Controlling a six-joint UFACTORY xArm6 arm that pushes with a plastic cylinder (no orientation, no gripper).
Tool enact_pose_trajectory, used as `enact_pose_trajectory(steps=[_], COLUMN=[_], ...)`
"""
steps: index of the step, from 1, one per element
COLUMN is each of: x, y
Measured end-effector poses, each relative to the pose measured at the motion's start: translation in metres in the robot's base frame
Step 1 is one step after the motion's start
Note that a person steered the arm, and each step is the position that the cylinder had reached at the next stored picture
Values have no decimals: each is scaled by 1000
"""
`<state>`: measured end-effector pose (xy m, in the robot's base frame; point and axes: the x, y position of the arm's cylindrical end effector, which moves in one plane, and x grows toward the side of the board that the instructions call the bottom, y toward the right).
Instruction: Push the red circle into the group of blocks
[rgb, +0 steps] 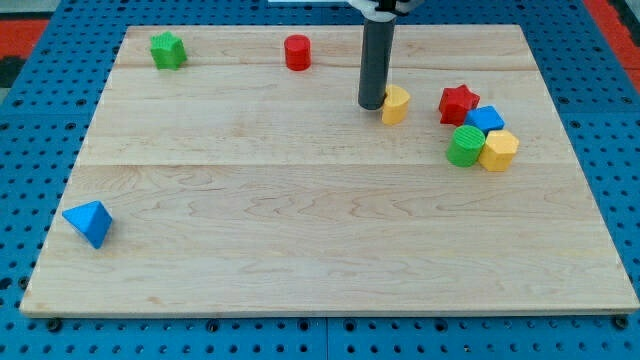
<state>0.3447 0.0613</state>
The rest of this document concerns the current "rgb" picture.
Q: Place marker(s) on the red star block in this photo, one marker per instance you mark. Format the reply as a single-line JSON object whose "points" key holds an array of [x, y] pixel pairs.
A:
{"points": [[455, 103]]}

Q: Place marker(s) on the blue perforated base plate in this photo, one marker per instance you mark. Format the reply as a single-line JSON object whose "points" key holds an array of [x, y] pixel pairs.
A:
{"points": [[56, 56]]}

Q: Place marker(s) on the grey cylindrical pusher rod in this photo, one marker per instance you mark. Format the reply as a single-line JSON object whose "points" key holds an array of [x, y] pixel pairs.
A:
{"points": [[375, 59]]}

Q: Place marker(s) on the blue cube block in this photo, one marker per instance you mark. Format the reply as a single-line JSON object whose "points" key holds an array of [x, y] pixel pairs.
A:
{"points": [[486, 119]]}

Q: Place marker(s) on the yellow hexagon block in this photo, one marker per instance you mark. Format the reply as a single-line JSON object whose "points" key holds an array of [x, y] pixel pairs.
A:
{"points": [[499, 149]]}

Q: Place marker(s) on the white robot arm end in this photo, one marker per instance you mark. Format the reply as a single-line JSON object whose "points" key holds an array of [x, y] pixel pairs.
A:
{"points": [[384, 10]]}

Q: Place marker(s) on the wooden board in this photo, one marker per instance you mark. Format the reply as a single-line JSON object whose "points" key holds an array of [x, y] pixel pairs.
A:
{"points": [[240, 188]]}

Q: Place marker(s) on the red cylinder block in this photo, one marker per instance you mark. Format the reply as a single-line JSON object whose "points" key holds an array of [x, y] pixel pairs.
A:
{"points": [[297, 52]]}

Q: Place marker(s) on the blue triangle block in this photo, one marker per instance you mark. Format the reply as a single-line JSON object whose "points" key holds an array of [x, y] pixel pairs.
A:
{"points": [[91, 220]]}

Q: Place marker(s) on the green star block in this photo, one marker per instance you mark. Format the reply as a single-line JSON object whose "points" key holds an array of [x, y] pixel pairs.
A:
{"points": [[167, 51]]}

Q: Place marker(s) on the yellow heart block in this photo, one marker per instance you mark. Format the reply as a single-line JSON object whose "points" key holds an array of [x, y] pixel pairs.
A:
{"points": [[395, 105]]}

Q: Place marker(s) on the green cylinder block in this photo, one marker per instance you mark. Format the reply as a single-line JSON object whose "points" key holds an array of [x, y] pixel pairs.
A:
{"points": [[465, 146]]}

